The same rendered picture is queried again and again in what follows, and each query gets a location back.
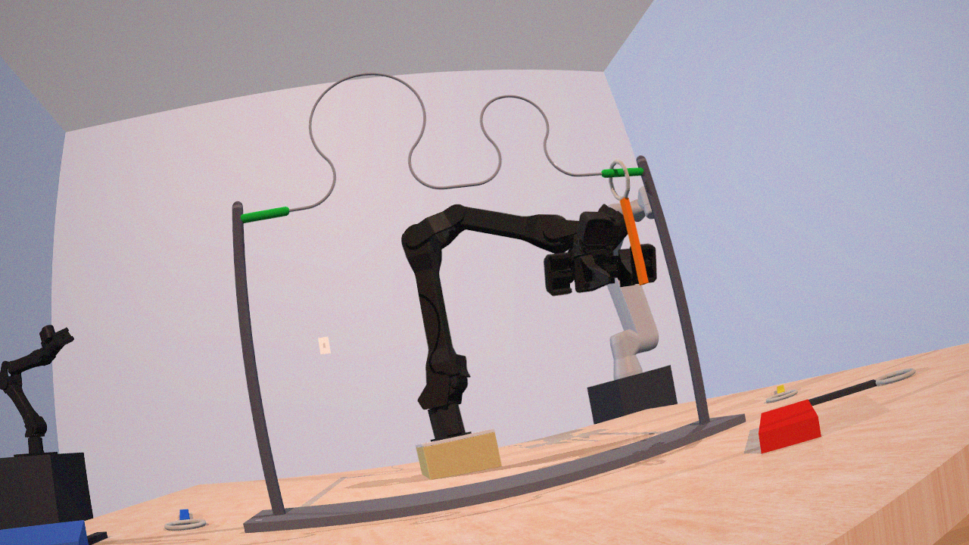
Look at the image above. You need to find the red block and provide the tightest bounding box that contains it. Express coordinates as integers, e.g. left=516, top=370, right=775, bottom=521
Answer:
left=759, top=399, right=821, bottom=454

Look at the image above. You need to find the orange handle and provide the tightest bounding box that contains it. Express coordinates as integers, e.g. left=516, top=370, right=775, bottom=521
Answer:
left=609, top=160, right=649, bottom=285

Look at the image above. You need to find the blue block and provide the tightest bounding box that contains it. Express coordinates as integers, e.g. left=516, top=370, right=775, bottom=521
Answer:
left=0, top=520, right=89, bottom=545

